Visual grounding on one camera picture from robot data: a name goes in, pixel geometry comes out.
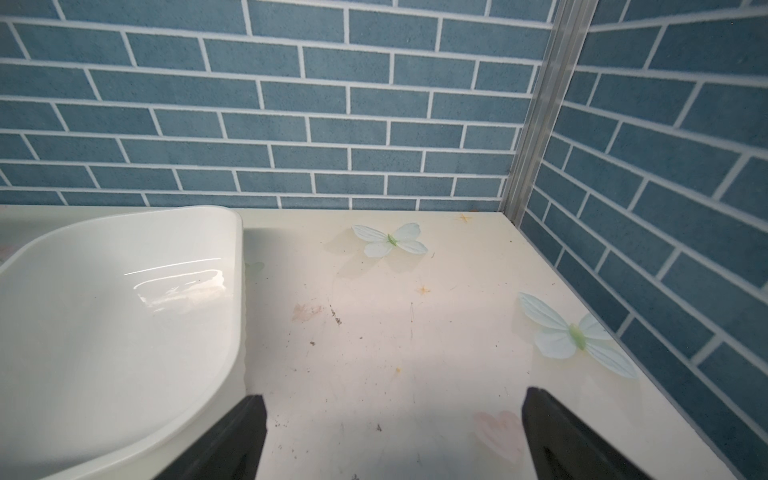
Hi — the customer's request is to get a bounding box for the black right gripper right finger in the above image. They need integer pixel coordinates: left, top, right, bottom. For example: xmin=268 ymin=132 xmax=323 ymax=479
xmin=522 ymin=387 xmax=650 ymax=480

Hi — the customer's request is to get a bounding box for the white plastic storage box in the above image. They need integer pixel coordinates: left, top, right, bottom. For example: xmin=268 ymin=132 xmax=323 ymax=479
xmin=1 ymin=206 xmax=245 ymax=479

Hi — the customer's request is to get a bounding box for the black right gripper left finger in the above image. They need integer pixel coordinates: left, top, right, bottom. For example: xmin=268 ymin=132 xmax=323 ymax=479
xmin=156 ymin=395 xmax=267 ymax=480

